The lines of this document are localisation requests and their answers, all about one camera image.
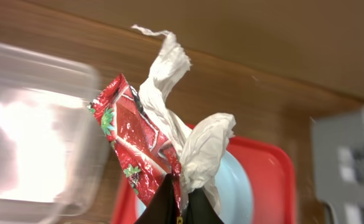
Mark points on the large light blue plate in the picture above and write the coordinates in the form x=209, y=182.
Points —
x=222, y=178

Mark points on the red serving tray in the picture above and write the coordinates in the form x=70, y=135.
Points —
x=271, y=175

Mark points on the clear plastic waste bin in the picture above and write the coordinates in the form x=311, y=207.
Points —
x=52, y=150

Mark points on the grey dishwasher rack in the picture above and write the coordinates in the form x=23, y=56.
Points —
x=338, y=154

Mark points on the white napkin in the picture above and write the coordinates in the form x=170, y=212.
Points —
x=169, y=67

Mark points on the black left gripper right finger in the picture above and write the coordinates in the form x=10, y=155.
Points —
x=199, y=210

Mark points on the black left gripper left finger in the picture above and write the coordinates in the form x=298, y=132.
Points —
x=166, y=205

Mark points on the red snack wrapper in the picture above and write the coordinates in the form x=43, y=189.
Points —
x=145, y=153

